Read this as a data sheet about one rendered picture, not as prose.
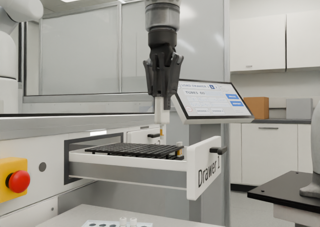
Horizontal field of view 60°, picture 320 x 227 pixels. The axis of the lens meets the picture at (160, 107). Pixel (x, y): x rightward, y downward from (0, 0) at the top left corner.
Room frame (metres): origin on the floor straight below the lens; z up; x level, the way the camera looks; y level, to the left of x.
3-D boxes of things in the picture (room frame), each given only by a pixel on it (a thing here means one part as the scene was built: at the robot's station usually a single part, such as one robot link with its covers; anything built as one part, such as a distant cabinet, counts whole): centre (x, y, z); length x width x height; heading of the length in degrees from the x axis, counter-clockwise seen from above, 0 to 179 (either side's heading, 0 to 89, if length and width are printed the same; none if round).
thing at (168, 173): (0.79, 0.07, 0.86); 0.40 x 0.26 x 0.06; 67
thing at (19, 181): (0.51, 0.26, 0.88); 0.04 x 0.03 x 0.04; 157
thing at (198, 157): (0.70, -0.12, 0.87); 0.29 x 0.02 x 0.11; 157
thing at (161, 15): (0.71, -0.01, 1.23); 0.09 x 0.09 x 0.06
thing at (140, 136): (1.12, 0.05, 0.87); 0.29 x 0.02 x 0.11; 157
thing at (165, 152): (0.74, -0.03, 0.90); 0.18 x 0.02 x 0.01; 157
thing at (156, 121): (0.72, 0.00, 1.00); 0.03 x 0.01 x 0.07; 134
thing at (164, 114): (0.71, -0.01, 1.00); 0.03 x 0.01 x 0.07; 134
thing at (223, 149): (0.69, -0.14, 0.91); 0.07 x 0.04 x 0.01; 157
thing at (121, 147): (0.78, 0.07, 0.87); 0.22 x 0.18 x 0.06; 67
